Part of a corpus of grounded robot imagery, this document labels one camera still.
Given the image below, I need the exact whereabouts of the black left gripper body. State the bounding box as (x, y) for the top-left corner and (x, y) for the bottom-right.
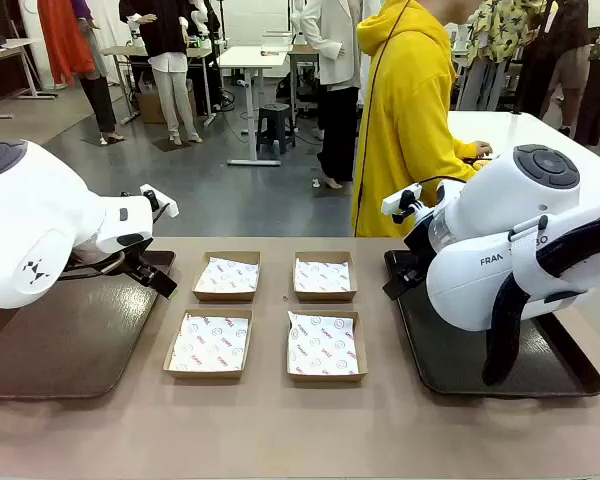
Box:
(121, 243), (156, 285)

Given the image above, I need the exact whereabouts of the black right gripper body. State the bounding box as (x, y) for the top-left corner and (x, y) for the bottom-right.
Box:
(399, 230), (434, 281)

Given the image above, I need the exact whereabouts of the brown cardboard tray box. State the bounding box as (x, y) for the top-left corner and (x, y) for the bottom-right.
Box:
(162, 308), (254, 381)
(191, 250), (262, 303)
(284, 309), (369, 384)
(292, 250), (357, 303)

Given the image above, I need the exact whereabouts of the person's right forearm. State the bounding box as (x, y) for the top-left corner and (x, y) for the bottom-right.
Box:
(444, 134), (479, 176)

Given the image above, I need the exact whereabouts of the black plastic serving tray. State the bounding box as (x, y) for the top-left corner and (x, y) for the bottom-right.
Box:
(382, 248), (600, 399)

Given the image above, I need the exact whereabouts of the brown plastic serving tray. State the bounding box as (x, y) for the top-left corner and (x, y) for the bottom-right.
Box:
(0, 249), (177, 401)

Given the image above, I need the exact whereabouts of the smiley printed paper liner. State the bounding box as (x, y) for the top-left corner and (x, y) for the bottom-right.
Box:
(287, 311), (361, 376)
(195, 256), (259, 294)
(168, 314), (249, 374)

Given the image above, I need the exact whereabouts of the person in yellow hoodie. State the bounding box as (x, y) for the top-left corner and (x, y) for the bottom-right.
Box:
(350, 0), (481, 239)

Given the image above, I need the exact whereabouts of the brown cardboard carton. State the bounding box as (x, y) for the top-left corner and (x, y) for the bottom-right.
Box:
(136, 91), (198, 125)

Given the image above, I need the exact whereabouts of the large white table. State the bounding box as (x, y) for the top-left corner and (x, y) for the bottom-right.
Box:
(446, 110), (600, 201)

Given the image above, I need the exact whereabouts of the black plastic stool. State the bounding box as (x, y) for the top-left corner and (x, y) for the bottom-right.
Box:
(255, 102), (298, 155)

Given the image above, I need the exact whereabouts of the mannequin in white jacket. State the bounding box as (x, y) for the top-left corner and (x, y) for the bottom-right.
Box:
(289, 0), (364, 191)

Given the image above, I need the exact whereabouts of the mannequin in black top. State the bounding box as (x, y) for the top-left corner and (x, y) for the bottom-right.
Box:
(118, 0), (204, 147)

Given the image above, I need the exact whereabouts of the white standing desk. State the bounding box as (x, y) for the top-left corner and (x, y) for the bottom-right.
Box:
(217, 43), (294, 167)

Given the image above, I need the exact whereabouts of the mannequin in yellow floral shirt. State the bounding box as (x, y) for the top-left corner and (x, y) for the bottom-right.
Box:
(467, 0), (559, 112)

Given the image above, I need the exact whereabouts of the grey side desk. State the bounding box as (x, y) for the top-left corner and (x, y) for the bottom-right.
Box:
(0, 37), (59, 122)

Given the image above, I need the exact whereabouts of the figure in dark brown clothes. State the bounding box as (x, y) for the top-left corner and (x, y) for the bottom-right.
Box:
(517, 0), (600, 137)

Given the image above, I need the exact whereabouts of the clear plastic box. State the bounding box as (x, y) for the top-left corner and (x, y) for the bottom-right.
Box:
(260, 29), (297, 56)

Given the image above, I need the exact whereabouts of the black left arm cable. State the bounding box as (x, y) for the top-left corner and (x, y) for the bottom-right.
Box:
(59, 249), (129, 279)

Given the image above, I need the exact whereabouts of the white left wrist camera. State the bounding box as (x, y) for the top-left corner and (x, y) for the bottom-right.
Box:
(138, 183), (180, 220)

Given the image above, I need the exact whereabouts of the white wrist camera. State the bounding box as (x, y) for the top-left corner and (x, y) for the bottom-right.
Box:
(382, 183), (424, 224)
(138, 183), (180, 220)

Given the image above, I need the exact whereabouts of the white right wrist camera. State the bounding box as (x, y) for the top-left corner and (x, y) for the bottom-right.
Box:
(382, 183), (424, 224)

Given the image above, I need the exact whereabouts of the thin black camera cable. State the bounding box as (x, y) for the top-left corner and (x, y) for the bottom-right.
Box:
(413, 174), (469, 201)

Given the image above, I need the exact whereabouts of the thick black sleeved cable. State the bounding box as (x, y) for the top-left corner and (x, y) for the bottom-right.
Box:
(482, 207), (600, 386)

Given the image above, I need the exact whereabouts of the grey metal frame desk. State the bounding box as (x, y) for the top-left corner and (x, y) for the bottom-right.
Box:
(99, 44), (219, 127)

